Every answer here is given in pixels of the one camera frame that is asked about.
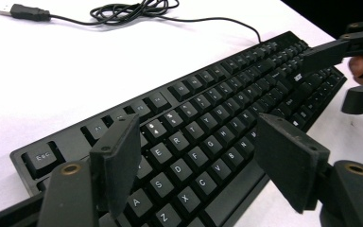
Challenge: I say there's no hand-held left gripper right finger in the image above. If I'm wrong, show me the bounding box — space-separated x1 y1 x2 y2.
253 113 332 215

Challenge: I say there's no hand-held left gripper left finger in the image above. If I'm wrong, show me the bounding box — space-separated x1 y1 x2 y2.
89 113 143 219

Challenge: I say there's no black computer keyboard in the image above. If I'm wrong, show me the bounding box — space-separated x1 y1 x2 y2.
9 30 349 227

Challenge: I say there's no black keyboard cable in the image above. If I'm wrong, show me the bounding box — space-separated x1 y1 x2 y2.
0 0 263 44

